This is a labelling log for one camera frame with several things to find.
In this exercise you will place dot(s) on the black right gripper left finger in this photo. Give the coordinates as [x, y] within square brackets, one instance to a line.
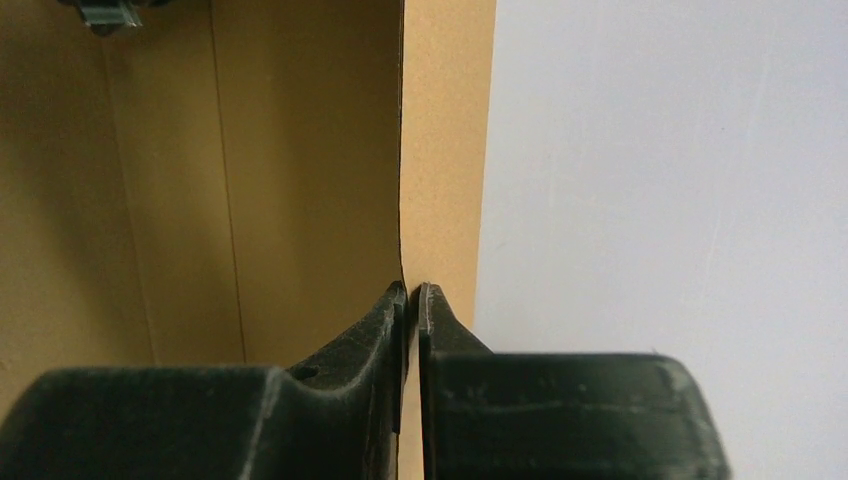
[334, 415]

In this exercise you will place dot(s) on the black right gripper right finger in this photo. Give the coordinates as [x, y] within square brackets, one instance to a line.
[488, 415]

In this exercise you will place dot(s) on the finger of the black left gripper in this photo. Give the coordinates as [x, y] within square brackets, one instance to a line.
[105, 17]

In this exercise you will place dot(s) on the brown cardboard box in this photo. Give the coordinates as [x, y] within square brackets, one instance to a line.
[236, 182]

